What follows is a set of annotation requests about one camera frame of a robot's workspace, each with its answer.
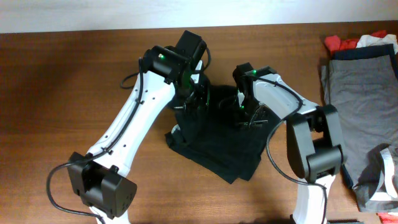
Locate black shorts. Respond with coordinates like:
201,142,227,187
165,85,280,184

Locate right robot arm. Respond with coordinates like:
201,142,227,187
233,63,347,223

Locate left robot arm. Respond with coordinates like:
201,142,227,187
67,30,210,223

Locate red garment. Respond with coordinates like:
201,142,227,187
324,30,387,55

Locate grey shorts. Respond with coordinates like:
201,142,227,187
321,55,397,212

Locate white garment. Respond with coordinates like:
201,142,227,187
356,34,397,54

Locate navy blue garment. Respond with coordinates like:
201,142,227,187
331,44,397,77

